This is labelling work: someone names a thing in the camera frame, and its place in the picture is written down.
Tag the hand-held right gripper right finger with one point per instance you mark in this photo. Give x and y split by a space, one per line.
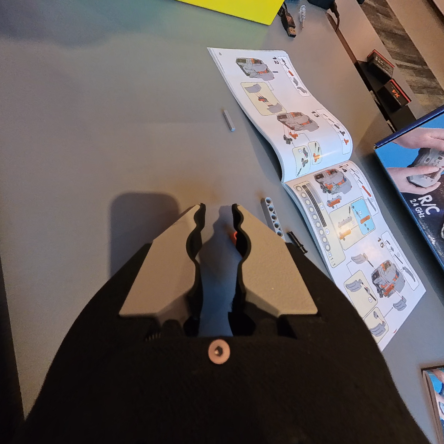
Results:
277 277

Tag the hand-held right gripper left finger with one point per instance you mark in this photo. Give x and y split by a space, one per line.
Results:
159 277

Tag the long black pin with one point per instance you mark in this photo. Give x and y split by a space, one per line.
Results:
296 241

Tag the thin grey axle rod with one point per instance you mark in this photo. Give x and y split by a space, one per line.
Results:
229 120

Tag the yellow plastic bin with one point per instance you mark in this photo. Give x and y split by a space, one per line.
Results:
236 8

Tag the orange toothed beam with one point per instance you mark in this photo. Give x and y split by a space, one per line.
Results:
234 236

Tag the grey holed beam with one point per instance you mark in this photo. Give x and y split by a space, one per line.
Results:
272 215

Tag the open instruction booklet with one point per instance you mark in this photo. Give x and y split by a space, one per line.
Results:
301 138

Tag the blue toy robot box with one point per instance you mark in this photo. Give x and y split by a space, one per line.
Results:
416 208

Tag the blue cover booklet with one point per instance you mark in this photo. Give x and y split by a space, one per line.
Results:
435 399

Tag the small metal tool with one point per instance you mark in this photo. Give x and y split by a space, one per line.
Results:
302 15

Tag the black power adapter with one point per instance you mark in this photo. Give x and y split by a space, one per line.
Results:
322 3

